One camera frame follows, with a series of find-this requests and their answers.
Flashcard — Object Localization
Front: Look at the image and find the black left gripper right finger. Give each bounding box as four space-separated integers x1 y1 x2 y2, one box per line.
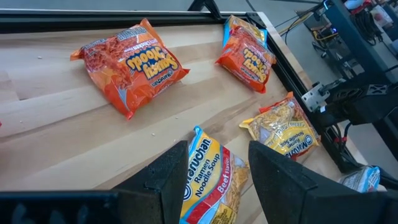
248 140 371 224

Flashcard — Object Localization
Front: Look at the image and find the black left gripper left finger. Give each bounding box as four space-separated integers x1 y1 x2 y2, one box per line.
111 140 189 224

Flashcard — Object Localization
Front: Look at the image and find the blue beef ramen pack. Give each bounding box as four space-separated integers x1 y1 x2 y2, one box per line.
222 14 269 49
179 125 251 224
338 166 381 194

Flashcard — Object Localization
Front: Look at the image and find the yellow creamy chicken ramen pack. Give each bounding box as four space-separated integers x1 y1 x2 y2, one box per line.
238 98 321 161

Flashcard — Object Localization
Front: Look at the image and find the red Saucy Noodles pack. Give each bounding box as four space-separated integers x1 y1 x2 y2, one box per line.
259 91 295 113
70 17 190 121
215 26 277 94

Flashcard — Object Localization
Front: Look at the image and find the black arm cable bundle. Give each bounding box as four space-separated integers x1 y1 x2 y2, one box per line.
331 123 358 170

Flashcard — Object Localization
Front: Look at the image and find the black aluminium table frame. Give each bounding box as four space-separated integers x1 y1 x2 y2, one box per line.
0 8 355 174

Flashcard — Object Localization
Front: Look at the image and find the black frame camera post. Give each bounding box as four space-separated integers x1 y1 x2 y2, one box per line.
187 0 224 20

